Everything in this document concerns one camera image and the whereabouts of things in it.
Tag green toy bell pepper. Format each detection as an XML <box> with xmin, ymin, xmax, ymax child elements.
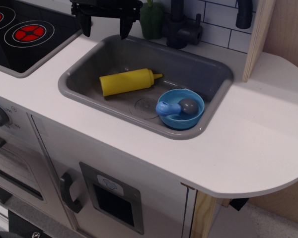
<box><xmin>140</xmin><ymin>0</ymin><xmax>164</xmax><ymax>40</ymax></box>

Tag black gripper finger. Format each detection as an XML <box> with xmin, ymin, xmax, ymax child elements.
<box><xmin>79</xmin><ymin>15</ymin><xmax>91</xmax><ymax>37</ymax></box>
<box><xmin>120</xmin><ymin>18</ymin><xmax>133</xmax><ymax>40</ymax></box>

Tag blue and grey toy spoon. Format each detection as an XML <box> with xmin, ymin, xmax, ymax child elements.
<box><xmin>155</xmin><ymin>98</ymin><xmax>198</xmax><ymax>117</ymax></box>

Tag grey cabinet door handle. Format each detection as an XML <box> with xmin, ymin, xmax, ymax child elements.
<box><xmin>59</xmin><ymin>172</ymin><xmax>83</xmax><ymax>214</ymax></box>

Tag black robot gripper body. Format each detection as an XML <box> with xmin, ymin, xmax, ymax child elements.
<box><xmin>70</xmin><ymin>0</ymin><xmax>143</xmax><ymax>20</ymax></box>

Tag grey ice dispenser panel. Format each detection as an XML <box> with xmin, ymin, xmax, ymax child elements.
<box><xmin>79</xmin><ymin>162</ymin><xmax>144</xmax><ymax>235</ymax></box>

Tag grey toy oven door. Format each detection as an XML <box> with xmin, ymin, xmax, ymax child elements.
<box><xmin>0</xmin><ymin>141</ymin><xmax>44</xmax><ymax>201</ymax></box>

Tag light wooden side panel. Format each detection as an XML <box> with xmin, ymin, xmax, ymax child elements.
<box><xmin>242</xmin><ymin>0</ymin><xmax>276</xmax><ymax>82</ymax></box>

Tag light blue plastic bowl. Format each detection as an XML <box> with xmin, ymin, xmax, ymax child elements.
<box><xmin>155</xmin><ymin>89</ymin><xmax>205</xmax><ymax>130</ymax></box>

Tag yellow toy mustard bottle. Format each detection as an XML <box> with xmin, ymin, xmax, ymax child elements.
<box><xmin>99</xmin><ymin>68</ymin><xmax>163</xmax><ymax>97</ymax></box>

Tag black toy stovetop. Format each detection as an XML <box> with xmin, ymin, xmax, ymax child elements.
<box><xmin>0</xmin><ymin>0</ymin><xmax>82</xmax><ymax>78</ymax></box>

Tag black toy faucet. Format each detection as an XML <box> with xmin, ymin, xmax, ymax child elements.
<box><xmin>161</xmin><ymin>0</ymin><xmax>254</xmax><ymax>53</ymax></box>

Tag grey plastic sink basin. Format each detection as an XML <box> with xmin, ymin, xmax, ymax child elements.
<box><xmin>58</xmin><ymin>35</ymin><xmax>233</xmax><ymax>140</ymax></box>

